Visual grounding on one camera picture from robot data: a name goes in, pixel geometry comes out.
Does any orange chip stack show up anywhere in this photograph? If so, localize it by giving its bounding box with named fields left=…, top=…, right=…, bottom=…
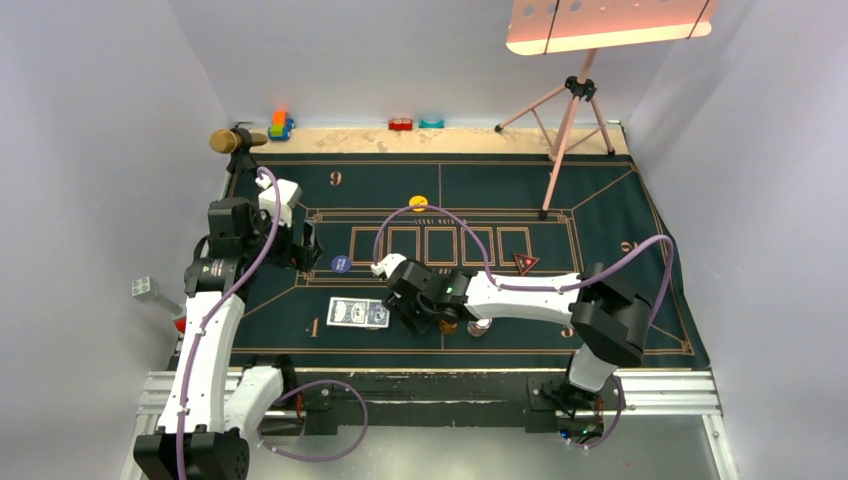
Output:
left=438, top=320, right=458, bottom=335

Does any gold microphone on stand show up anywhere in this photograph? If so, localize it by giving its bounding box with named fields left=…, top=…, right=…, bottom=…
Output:
left=208, top=125, right=269, bottom=176

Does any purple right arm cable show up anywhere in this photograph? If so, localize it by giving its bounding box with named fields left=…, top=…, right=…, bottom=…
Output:
left=372, top=205, right=677, bottom=452

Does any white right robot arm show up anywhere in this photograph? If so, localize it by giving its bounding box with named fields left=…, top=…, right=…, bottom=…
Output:
left=370, top=254, right=653, bottom=407

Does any brown white chip stack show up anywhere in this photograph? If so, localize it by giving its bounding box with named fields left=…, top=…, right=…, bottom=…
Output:
left=467, top=318, right=493, bottom=338

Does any blue playing card deck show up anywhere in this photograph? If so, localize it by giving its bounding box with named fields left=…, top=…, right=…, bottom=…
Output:
left=326, top=297, right=390, bottom=329

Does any pink music stand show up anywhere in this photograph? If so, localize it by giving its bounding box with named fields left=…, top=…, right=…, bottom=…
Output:
left=494, top=0, right=718, bottom=220

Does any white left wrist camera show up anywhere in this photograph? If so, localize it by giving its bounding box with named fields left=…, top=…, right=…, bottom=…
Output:
left=255, top=176, right=302, bottom=228

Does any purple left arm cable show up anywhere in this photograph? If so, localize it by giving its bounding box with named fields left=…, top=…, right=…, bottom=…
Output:
left=174, top=165, right=370, bottom=480

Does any red toy block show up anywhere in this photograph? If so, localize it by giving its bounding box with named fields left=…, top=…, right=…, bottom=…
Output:
left=387, top=117, right=415, bottom=131

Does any grey lego brick handle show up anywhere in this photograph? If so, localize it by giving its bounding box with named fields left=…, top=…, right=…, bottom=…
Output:
left=131, top=276, right=184, bottom=318

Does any red triangle marker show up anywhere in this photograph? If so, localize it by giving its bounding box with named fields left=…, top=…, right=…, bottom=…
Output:
left=513, top=252, right=540, bottom=276

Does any dark green poker mat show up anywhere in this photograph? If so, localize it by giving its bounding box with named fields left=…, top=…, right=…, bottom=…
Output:
left=225, top=153, right=711, bottom=371

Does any yellow dealer button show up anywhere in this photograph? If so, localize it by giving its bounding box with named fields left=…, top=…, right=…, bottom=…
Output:
left=408, top=195, right=429, bottom=213

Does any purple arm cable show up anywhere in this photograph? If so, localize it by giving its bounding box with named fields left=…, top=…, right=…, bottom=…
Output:
left=372, top=205, right=677, bottom=452
left=174, top=165, right=370, bottom=480

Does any orange blue toy car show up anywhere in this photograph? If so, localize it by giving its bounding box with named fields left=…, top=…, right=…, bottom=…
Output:
left=267, top=110, right=295, bottom=141

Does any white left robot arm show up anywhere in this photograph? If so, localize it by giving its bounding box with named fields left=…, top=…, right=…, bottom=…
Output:
left=133, top=190, right=322, bottom=479

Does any purple small blind button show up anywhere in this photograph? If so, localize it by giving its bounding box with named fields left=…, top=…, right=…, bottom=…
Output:
left=331, top=255, right=352, bottom=274

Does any teal toy block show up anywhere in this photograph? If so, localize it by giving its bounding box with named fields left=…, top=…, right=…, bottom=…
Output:
left=418, top=118, right=445, bottom=129

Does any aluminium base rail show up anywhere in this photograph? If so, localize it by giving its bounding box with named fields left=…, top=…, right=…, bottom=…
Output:
left=135, top=368, right=723, bottom=419

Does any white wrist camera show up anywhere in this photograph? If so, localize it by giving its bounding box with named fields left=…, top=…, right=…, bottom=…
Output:
left=255, top=176, right=302, bottom=228
left=370, top=253, right=407, bottom=279

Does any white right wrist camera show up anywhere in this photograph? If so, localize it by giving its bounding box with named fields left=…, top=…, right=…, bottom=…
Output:
left=370, top=253, right=407, bottom=279

